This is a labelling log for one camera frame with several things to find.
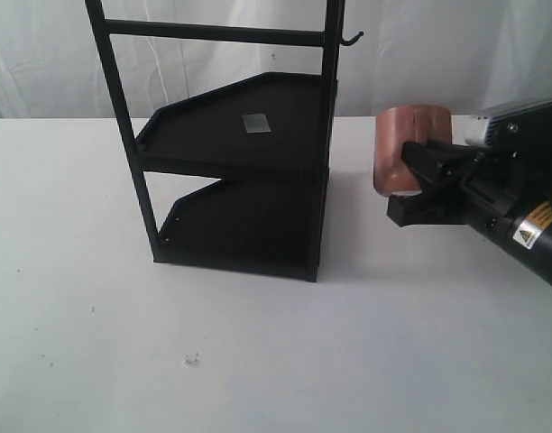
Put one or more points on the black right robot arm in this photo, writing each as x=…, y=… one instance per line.
x=536, y=257

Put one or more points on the grey sticker on shelf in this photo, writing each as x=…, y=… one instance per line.
x=256, y=124

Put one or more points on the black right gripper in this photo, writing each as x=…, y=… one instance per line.
x=505, y=192

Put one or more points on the black metal two-tier rack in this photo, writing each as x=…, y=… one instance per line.
x=213, y=196

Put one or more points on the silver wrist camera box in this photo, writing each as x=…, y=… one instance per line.
x=520, y=126

